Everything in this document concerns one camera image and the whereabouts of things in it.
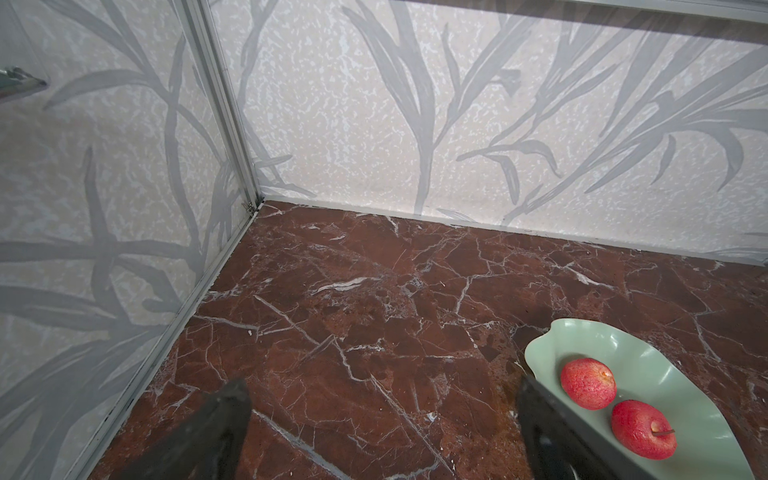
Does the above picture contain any red fake apple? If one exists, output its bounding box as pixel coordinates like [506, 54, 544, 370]
[610, 400, 677, 460]
[560, 358, 617, 410]

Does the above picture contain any horizontal aluminium frame bar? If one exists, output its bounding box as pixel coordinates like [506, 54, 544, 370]
[578, 0, 768, 25]

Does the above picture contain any aluminium corner frame post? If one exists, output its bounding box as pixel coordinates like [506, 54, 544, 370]
[173, 0, 263, 214]

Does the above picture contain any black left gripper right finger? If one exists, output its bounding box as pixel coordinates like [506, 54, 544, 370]
[516, 376, 652, 479]

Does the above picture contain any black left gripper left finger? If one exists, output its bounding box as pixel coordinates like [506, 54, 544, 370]
[113, 379, 252, 479]

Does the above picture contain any pale green wavy fruit bowl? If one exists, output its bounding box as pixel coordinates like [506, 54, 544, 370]
[524, 318, 754, 479]

